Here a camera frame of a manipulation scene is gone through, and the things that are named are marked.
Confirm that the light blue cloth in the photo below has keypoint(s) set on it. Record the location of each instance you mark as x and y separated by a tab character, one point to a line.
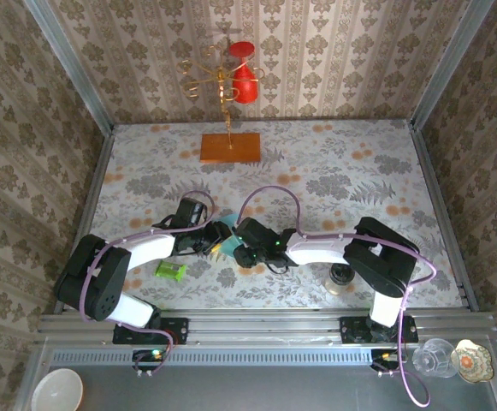
231	246

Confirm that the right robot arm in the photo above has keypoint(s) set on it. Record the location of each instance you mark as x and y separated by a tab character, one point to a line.
380	261

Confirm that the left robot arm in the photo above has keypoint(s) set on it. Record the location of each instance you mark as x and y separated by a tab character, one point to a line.
94	278

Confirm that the green plastic pencil sharpener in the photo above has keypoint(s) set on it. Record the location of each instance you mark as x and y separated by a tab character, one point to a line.
169	269

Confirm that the glass jar with black lid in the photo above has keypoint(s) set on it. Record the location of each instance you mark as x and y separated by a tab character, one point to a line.
338	278

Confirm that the small black controller board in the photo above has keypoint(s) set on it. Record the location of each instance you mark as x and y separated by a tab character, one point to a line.
378	355
145	355

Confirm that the floral patterned table cover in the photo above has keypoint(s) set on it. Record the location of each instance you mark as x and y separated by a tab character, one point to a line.
359	141

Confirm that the red wine glass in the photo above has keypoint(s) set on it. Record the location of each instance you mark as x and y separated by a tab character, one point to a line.
244	87

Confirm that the white bowl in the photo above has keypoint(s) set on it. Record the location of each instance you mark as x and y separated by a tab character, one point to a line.
55	391

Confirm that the clear glass cup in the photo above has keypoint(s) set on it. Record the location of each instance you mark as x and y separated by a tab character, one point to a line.
432	359

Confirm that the patterned scalloped small dish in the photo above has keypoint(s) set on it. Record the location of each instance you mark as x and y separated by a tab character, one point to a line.
472	361

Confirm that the aluminium front rail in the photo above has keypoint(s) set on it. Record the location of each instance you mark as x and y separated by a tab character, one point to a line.
265	327

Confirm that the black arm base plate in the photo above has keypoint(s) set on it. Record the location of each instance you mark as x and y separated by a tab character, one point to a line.
348	331
181	329

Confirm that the aluminium table side rail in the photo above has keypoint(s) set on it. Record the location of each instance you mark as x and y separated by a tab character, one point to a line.
93	188
435	192

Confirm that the aluminium frame post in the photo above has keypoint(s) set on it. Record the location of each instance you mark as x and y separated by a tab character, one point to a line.
69	64
450	64

